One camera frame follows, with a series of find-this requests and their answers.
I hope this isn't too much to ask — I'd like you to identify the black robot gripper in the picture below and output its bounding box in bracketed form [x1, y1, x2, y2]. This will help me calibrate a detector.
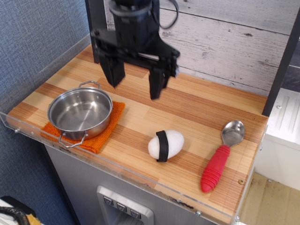
[91, 9, 180, 100]

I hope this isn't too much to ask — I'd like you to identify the white egg with black band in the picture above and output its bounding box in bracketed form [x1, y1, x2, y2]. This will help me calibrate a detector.
[148, 130, 184, 162]

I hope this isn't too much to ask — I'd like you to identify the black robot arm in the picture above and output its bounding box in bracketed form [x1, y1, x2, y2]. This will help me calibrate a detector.
[91, 0, 180, 100]

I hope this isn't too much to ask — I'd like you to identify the stainless steel pot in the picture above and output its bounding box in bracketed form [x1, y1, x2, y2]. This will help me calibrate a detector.
[47, 81, 113, 148]

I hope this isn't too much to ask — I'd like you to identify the orange cloth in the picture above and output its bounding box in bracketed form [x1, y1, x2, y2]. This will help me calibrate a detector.
[42, 101, 126, 154]

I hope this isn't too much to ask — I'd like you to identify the clear acrylic table guard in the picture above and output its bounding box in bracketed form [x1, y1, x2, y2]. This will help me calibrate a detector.
[1, 114, 254, 225]

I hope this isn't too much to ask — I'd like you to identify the grey toy fridge cabinet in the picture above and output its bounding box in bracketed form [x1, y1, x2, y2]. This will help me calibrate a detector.
[46, 146, 213, 225]

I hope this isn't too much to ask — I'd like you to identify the silver dispenser panel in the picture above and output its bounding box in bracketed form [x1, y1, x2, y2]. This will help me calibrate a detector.
[97, 186, 154, 225]

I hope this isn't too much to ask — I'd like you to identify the white appliance at right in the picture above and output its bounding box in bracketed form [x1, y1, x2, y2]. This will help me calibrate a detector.
[255, 88, 300, 190]

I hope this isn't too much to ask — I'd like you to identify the yellow black object bottom left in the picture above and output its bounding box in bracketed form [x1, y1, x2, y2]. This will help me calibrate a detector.
[0, 196, 43, 225]

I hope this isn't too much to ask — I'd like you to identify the black left vertical post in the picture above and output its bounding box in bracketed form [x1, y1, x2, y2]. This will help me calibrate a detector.
[85, 0, 107, 65]

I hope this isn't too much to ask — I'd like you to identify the black vertical post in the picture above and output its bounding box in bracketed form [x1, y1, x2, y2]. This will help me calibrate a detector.
[85, 0, 107, 65]
[262, 0, 300, 117]

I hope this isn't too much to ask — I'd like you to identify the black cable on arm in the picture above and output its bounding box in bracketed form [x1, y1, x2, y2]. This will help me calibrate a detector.
[150, 0, 180, 30]

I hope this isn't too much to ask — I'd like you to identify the spoon with red handle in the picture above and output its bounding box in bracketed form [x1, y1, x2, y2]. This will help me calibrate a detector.
[200, 120, 245, 193]

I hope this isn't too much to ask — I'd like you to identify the black right vertical post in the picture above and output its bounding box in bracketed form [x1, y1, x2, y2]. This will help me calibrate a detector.
[262, 0, 300, 117]

